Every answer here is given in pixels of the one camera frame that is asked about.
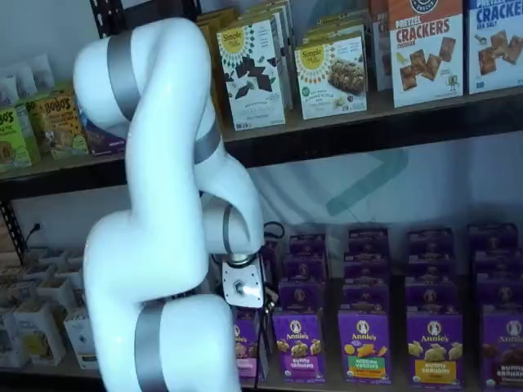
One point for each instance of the purple Annie's hidden veggies box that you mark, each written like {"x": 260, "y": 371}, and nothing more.
{"x": 365, "y": 347}

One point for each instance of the Simple Mills granola bar box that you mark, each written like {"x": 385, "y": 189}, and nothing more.
{"x": 331, "y": 81}
{"x": 335, "y": 28}

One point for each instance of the purple Annie's box pink patch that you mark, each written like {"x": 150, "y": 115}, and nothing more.
{"x": 245, "y": 347}

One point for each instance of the white carton box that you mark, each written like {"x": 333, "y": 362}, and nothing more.
{"x": 53, "y": 256}
{"x": 38, "y": 273}
{"x": 70, "y": 273}
{"x": 55, "y": 292}
{"x": 79, "y": 339}
{"x": 12, "y": 343}
{"x": 22, "y": 296}
{"x": 75, "y": 257}
{"x": 41, "y": 335}

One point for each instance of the yellow Bobo's box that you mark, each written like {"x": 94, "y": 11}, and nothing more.
{"x": 63, "y": 87}
{"x": 57, "y": 130}

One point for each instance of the orange pretzel crackers cheddar box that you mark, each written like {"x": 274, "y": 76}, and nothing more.
{"x": 427, "y": 57}
{"x": 380, "y": 45}

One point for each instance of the blue sea salt crackers box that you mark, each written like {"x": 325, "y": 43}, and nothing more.
{"x": 496, "y": 49}

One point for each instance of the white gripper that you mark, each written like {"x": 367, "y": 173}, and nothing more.
{"x": 245, "y": 286}

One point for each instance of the green Bobo's box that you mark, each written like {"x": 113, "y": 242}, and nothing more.
{"x": 12, "y": 143}
{"x": 28, "y": 122}

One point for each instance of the white small cartons group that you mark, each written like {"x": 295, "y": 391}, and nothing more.
{"x": 61, "y": 175}

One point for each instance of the blue Z Bar box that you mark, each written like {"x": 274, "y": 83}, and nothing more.
{"x": 102, "y": 143}

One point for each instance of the white pouch bag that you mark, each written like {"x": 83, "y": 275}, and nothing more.
{"x": 42, "y": 69}
{"x": 8, "y": 92}
{"x": 25, "y": 79}

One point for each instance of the black power plug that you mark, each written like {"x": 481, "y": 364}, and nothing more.
{"x": 38, "y": 227}

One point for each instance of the Simple Mills dark thins box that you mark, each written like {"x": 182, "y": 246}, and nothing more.
{"x": 288, "y": 61}
{"x": 251, "y": 81}

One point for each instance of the purple Annie's box yellow patch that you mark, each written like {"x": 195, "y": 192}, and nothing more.
{"x": 435, "y": 351}

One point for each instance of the purple Annie's chocolate chip grahams box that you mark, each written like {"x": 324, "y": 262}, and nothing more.
{"x": 300, "y": 347}

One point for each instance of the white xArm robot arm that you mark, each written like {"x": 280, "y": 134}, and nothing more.
{"x": 163, "y": 122}

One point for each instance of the black metal shelving rack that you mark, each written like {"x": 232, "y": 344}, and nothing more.
{"x": 367, "y": 139}

